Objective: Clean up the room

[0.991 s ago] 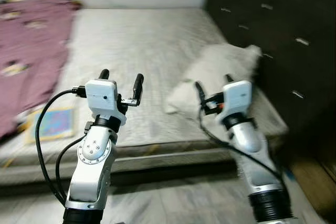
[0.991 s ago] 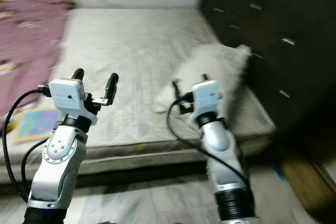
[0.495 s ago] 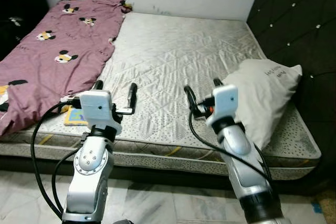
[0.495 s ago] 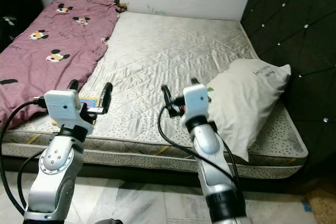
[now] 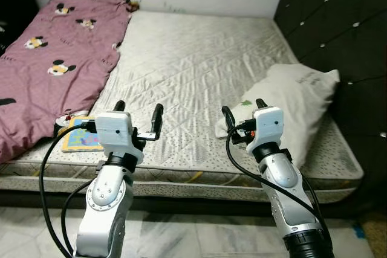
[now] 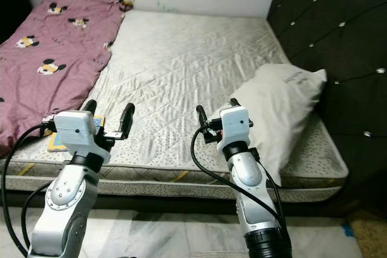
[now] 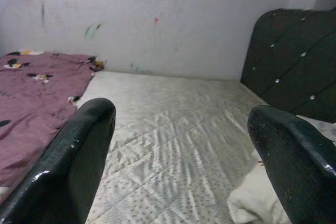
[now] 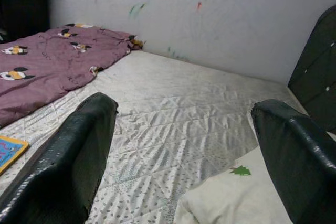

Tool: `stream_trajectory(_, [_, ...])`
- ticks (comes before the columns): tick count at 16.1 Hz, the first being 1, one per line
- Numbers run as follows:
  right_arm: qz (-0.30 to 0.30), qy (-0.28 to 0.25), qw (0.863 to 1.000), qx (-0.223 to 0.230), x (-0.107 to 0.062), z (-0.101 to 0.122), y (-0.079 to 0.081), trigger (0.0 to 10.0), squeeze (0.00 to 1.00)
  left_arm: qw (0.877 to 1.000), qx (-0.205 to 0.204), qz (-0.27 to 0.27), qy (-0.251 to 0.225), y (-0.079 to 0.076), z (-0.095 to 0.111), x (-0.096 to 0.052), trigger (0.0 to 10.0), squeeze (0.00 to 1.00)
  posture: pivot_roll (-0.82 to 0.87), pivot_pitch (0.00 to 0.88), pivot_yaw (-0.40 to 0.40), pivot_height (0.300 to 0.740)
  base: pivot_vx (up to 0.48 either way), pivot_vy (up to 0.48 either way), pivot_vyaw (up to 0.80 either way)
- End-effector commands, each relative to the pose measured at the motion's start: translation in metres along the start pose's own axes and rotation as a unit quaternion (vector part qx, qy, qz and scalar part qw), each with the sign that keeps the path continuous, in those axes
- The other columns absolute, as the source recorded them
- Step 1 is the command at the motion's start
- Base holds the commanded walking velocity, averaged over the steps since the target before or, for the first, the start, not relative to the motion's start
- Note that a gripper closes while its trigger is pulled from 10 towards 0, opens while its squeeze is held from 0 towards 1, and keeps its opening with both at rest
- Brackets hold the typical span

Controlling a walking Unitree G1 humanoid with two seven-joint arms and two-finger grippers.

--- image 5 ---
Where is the white pillow with green tree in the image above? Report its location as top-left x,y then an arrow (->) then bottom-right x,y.
216,63 -> 340,168

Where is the pink cartoon mouse blanket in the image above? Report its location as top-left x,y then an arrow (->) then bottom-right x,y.
0,0 -> 134,165

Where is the white quilted mattress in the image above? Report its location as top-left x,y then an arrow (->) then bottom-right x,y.
0,10 -> 365,204

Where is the black fabric furniture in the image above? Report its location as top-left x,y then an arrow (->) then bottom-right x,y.
0,0 -> 30,50

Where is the brown woven floor mat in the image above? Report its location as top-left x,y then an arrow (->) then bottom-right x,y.
362,210 -> 387,258

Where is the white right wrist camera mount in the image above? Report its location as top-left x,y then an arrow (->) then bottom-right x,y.
245,106 -> 285,156

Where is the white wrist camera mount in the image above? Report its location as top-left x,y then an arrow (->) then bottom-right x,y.
95,111 -> 145,165
245,106 -> 285,156

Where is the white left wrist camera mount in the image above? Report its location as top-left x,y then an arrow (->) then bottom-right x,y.
95,111 -> 145,165

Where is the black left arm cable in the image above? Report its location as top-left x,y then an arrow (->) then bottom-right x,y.
39,121 -> 99,258

